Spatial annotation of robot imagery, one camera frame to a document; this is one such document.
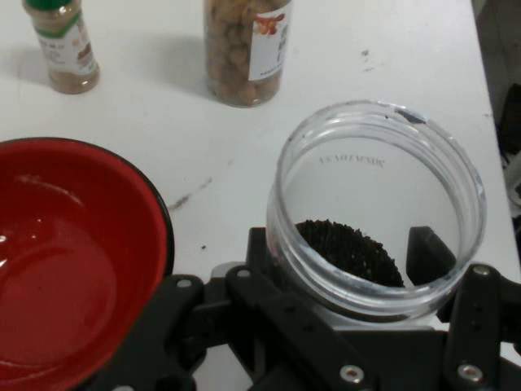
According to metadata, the spice bottle with green cap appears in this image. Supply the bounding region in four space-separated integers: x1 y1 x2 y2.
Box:
22 0 101 95

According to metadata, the peanut jar with white lid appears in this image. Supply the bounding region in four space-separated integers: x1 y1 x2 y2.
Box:
203 0 295 108

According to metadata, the clear jar with black seeds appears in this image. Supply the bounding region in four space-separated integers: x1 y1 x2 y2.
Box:
266 100 488 327

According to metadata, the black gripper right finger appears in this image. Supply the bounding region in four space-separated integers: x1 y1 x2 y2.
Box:
406 226 521 391

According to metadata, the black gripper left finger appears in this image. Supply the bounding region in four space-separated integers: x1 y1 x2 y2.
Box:
87 226 376 391

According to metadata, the red bowl with black rim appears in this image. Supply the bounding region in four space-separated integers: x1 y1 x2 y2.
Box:
0 137 176 391

